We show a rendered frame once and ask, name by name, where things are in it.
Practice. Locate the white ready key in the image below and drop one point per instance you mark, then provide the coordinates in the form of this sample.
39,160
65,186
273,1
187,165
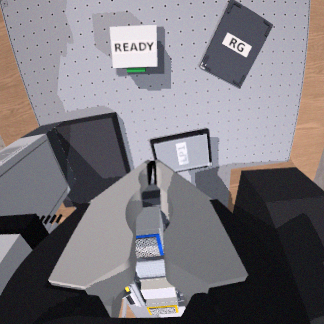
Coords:
136,49

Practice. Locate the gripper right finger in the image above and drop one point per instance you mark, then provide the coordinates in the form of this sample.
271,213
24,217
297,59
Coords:
207,249

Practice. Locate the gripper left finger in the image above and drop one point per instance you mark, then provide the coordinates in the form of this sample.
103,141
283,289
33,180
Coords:
92,252

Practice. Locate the black rectangular frame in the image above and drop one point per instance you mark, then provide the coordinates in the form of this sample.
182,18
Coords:
182,135

